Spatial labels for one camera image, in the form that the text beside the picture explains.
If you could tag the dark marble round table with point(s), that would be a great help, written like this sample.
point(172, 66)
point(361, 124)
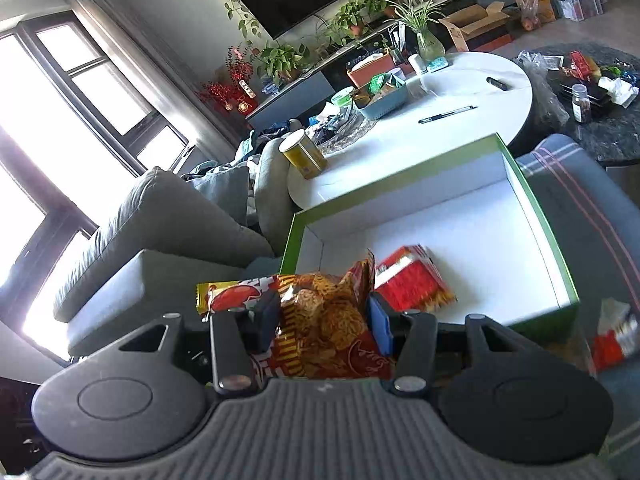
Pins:
point(612, 135)

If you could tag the red snack packet in box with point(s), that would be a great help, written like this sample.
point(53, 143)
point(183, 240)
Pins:
point(409, 280)

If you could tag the blue striped table cloth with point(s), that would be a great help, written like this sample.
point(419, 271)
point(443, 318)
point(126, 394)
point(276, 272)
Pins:
point(597, 227)

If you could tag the black remote control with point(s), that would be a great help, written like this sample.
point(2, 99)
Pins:
point(497, 83)

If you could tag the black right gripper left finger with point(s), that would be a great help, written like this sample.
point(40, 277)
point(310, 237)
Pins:
point(240, 344)

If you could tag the green cardboard box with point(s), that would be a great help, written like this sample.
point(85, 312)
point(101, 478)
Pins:
point(473, 211)

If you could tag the yellow tin can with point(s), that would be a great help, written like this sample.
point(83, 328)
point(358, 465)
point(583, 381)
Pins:
point(303, 154)

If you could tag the black pen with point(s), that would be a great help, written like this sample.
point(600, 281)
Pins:
point(436, 117)

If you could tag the open cardboard box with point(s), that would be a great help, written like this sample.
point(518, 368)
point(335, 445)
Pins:
point(478, 29)

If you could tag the yellow red lobster snack bag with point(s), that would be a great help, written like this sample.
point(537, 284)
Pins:
point(230, 299)

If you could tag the orange red chips bag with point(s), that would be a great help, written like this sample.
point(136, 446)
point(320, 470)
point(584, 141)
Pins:
point(323, 331)

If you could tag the red white snack packet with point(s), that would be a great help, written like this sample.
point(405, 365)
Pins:
point(617, 338)

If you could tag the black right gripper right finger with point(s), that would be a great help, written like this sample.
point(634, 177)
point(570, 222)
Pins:
point(409, 338)

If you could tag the grey sofa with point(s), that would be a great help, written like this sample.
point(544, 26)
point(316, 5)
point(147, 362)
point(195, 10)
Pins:
point(164, 240)

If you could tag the potted green plant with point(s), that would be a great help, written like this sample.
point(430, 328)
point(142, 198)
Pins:
point(282, 62)

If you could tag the white round coffee table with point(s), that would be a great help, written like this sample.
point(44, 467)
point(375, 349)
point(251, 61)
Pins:
point(398, 141)

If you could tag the blue plastic basket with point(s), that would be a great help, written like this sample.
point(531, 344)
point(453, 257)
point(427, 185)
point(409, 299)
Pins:
point(373, 106)

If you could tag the glass jar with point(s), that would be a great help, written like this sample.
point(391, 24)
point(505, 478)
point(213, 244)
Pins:
point(581, 104)

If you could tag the red flower decoration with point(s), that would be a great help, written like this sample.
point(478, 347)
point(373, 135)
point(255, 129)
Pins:
point(233, 92)

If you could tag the spider plant in glass vase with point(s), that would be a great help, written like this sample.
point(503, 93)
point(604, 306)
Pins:
point(416, 15)

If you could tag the clear storage bin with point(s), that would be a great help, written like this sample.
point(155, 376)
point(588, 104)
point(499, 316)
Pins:
point(577, 10)

